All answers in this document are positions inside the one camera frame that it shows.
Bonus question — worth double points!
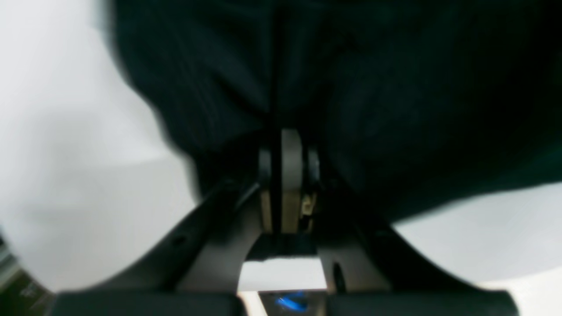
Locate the black graphic T-shirt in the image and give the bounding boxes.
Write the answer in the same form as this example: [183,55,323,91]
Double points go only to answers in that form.
[109,0,561,221]

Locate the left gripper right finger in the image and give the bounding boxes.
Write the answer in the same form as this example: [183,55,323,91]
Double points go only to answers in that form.
[281,129,519,316]

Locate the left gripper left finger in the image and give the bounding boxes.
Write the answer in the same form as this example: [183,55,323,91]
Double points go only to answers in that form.
[51,147,273,316]

